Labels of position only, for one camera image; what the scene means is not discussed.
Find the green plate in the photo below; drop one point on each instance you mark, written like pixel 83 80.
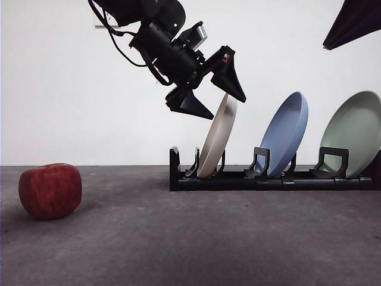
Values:
pixel 354 134

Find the black plate rack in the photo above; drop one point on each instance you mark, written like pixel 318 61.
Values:
pixel 232 183

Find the blue plate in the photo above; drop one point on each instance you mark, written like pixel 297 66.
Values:
pixel 285 134

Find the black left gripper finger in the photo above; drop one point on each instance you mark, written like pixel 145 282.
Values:
pixel 193 107
pixel 233 83

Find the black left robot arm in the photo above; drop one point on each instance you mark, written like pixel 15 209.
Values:
pixel 149 18

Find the pale yellow plate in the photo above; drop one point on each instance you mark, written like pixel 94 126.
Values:
pixel 217 137

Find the red apple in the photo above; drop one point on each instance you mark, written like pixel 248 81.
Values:
pixel 49 193

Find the white wall socket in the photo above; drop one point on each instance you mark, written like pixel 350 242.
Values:
pixel 99 26

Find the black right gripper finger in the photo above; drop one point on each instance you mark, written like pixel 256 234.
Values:
pixel 354 24

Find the pale grey wrist camera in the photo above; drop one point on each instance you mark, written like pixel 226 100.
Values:
pixel 200 31

